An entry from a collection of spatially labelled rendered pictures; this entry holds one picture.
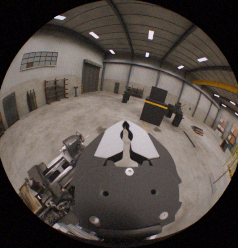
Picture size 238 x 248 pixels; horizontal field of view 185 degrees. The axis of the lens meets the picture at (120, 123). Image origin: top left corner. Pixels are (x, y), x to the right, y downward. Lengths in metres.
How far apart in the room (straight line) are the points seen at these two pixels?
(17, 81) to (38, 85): 2.20
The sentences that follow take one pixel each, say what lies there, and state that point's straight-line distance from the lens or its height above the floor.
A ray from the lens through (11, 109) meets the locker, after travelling 6.80.
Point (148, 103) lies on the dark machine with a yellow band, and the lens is 3.81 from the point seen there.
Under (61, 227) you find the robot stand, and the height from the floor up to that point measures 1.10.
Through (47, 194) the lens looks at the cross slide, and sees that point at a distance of 0.85.
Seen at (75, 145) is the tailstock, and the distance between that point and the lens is 0.77.
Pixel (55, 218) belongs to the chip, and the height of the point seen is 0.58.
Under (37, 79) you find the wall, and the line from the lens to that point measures 7.55.
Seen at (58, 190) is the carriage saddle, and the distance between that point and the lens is 0.85.
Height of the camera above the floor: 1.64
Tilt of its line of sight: 30 degrees down
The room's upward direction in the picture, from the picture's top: 11 degrees clockwise
